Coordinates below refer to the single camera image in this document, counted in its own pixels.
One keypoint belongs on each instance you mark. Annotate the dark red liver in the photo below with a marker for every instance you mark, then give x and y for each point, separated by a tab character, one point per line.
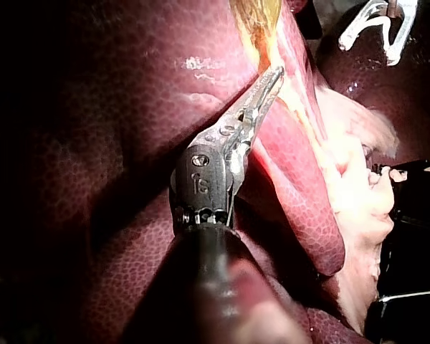
129	107

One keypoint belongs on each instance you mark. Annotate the gallbladder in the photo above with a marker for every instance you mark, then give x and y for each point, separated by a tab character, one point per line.
258	25

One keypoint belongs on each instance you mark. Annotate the dark left arm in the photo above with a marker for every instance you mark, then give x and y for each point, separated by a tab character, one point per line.
208	286

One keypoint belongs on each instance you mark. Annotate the black metal frame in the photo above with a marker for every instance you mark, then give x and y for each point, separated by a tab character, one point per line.
412	233

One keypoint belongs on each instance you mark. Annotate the right arm instrument jaw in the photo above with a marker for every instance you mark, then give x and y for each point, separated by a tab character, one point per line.
403	34
354	27

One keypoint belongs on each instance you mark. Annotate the pale fatty tissue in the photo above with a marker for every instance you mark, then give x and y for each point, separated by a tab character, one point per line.
351	186

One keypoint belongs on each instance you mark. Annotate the left arm instrument jaw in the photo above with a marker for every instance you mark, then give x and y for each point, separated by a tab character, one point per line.
254	122
233	123

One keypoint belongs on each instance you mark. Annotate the left arm instrument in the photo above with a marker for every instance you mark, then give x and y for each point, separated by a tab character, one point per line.
200	186

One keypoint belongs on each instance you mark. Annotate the white clip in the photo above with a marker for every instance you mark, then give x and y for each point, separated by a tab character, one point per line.
378	23

